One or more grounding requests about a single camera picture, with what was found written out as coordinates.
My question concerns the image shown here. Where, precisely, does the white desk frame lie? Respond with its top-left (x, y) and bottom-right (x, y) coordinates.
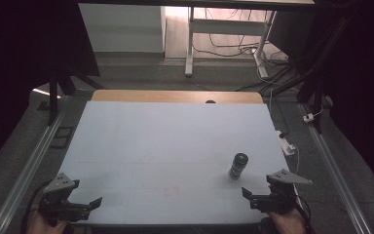
top-left (184, 5), bottom-right (278, 79)

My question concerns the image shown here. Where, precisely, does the white table mat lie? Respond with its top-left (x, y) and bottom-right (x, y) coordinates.
top-left (57, 99), bottom-right (290, 226)

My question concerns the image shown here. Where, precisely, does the person's right hand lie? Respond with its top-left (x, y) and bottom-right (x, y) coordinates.
top-left (266, 207), bottom-right (307, 234)

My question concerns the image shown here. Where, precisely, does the aluminium rail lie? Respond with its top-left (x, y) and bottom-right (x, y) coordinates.
top-left (297, 102), bottom-right (373, 234)
top-left (0, 96), bottom-right (73, 234)

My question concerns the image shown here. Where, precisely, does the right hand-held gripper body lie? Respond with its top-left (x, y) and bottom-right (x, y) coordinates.
top-left (248, 169), bottom-right (315, 216)

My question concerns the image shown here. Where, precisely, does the wooden table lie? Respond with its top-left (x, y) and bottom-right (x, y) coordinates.
top-left (91, 89), bottom-right (265, 105)

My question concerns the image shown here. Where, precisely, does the person's left hand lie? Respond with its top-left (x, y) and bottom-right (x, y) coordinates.
top-left (25, 210), bottom-right (70, 234)

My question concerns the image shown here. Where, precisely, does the black curtain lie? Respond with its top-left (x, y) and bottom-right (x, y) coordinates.
top-left (305, 0), bottom-right (374, 198)
top-left (0, 0), bottom-right (101, 176)

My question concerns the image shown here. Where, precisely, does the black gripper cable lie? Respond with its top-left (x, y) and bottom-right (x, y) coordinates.
top-left (291, 193), bottom-right (318, 234)
top-left (19, 178), bottom-right (55, 234)

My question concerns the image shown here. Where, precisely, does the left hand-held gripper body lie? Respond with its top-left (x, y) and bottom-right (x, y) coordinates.
top-left (38, 172), bottom-right (94, 226)

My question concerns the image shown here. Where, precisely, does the bundle of floor cables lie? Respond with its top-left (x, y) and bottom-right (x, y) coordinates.
top-left (192, 7), bottom-right (306, 93)

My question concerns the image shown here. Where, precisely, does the black stand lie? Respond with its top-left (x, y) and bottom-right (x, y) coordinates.
top-left (37, 64), bottom-right (106, 127)
top-left (272, 13), bottom-right (355, 135)

